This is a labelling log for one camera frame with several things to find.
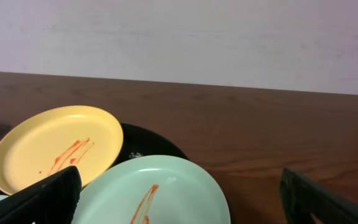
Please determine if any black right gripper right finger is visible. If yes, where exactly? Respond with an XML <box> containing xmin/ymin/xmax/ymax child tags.
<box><xmin>279</xmin><ymin>168</ymin><xmax>358</xmax><ymax>224</ymax></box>

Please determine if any yellow plate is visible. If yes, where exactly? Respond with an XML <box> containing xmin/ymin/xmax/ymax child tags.
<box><xmin>0</xmin><ymin>106</ymin><xmax>124</xmax><ymax>195</ymax></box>

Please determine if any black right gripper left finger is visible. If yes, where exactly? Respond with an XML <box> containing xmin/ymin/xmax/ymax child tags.
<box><xmin>0</xmin><ymin>166</ymin><xmax>82</xmax><ymax>224</ymax></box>

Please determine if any green plate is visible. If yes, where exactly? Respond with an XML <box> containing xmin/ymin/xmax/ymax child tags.
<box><xmin>73</xmin><ymin>156</ymin><xmax>231</xmax><ymax>224</ymax></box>

